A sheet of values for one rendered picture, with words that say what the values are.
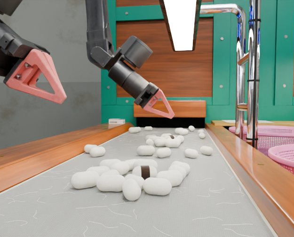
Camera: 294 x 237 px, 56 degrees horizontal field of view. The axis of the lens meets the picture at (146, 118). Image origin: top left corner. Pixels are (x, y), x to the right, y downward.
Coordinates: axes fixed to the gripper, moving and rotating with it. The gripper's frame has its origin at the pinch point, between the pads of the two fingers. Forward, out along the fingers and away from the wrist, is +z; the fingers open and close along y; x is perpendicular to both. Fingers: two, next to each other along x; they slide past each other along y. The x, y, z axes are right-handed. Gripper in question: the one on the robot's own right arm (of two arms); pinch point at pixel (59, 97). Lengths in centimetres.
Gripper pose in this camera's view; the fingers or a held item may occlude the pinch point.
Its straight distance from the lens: 42.6
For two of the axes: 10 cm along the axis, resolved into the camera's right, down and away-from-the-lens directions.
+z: 7.5, 6.5, -0.9
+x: -6.4, 7.5, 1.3
